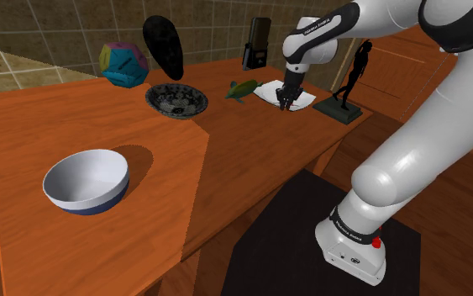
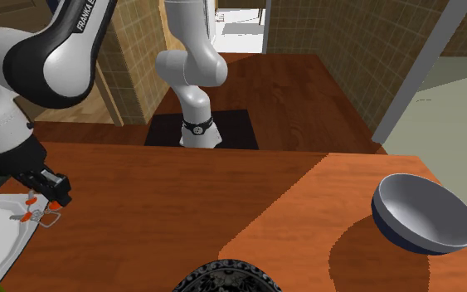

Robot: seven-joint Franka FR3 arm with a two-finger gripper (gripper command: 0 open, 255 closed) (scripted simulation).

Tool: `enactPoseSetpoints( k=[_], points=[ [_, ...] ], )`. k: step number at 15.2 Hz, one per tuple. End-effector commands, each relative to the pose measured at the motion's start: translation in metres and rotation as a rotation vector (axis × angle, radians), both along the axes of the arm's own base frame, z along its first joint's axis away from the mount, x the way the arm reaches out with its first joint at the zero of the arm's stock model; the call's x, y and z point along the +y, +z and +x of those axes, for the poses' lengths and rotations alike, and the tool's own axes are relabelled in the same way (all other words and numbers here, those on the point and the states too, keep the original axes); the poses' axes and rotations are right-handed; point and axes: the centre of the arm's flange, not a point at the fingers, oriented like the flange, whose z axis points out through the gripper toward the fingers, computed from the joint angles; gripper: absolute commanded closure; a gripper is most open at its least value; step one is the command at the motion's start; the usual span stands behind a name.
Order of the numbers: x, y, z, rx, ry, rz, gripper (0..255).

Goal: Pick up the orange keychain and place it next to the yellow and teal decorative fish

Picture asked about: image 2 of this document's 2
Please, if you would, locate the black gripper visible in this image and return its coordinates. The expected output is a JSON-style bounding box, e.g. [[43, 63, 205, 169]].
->
[[0, 134, 74, 207]]

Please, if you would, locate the dark blue bowl, white inside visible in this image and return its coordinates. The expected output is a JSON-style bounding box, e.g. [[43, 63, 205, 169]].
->
[[371, 173, 467, 256]]

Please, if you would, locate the black robot stand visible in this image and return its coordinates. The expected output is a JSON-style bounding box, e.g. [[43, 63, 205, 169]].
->
[[144, 109, 260, 151]]

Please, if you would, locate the orange-handled metal kitchen tool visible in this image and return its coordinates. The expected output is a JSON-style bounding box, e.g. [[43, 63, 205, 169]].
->
[[9, 191, 63, 229]]

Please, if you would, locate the black patterned plate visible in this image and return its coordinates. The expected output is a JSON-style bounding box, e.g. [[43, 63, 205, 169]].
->
[[172, 259, 283, 292]]

